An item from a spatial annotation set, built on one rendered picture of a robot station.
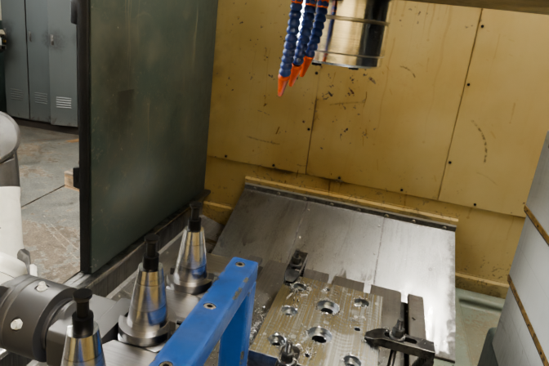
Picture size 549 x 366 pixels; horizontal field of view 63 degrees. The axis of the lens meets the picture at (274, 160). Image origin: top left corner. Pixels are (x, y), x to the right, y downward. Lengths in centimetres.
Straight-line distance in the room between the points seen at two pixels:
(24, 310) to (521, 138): 166
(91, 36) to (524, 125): 147
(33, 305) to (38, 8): 549
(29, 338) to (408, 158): 152
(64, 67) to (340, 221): 448
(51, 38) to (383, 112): 457
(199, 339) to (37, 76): 567
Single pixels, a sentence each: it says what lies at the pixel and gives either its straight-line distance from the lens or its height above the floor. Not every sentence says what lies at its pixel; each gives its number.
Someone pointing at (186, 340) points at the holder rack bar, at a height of 123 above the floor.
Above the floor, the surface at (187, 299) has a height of 122.
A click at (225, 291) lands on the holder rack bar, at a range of 60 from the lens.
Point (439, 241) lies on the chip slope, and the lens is 190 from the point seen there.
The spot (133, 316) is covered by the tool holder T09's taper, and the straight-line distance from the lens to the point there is 54.
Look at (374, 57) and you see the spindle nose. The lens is 76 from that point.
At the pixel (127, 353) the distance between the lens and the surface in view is 53.
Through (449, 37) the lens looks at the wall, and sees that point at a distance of 181.
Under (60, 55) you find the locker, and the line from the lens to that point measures 581.
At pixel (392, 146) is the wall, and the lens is 185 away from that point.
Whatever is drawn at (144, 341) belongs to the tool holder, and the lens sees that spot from 53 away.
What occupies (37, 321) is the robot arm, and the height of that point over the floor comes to 121.
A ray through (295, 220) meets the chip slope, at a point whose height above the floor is 80.
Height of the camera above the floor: 156
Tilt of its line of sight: 17 degrees down
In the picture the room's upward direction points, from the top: 7 degrees clockwise
